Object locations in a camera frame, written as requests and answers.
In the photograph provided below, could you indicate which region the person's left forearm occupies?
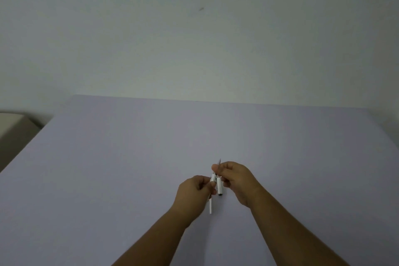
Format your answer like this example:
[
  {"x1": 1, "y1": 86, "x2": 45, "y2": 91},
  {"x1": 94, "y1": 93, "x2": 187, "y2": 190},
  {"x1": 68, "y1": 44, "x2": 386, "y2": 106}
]
[{"x1": 112, "y1": 207, "x2": 201, "y2": 266}]

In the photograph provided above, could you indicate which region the person's left hand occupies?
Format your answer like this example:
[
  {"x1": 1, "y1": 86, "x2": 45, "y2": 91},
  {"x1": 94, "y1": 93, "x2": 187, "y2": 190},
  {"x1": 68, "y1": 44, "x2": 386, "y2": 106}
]
[{"x1": 171, "y1": 175, "x2": 217, "y2": 223}]

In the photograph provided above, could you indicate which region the beige cabinet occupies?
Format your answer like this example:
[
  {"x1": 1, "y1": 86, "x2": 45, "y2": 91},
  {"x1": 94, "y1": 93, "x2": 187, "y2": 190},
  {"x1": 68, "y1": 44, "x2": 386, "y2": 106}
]
[{"x1": 0, "y1": 112, "x2": 42, "y2": 173}]

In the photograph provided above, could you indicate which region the white pen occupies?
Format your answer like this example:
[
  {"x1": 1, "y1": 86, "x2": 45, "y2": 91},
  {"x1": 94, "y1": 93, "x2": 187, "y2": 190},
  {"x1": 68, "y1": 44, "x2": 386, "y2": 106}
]
[{"x1": 208, "y1": 159, "x2": 222, "y2": 215}]

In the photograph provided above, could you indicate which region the person's right hand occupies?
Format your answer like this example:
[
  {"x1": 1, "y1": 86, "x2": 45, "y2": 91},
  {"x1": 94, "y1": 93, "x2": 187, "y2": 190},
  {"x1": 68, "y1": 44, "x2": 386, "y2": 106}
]
[{"x1": 212, "y1": 161, "x2": 265, "y2": 209}]

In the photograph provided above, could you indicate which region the person's right forearm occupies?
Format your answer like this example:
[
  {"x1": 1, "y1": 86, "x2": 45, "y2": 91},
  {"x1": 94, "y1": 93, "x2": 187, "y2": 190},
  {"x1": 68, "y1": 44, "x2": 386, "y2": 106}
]
[{"x1": 249, "y1": 188, "x2": 350, "y2": 266}]

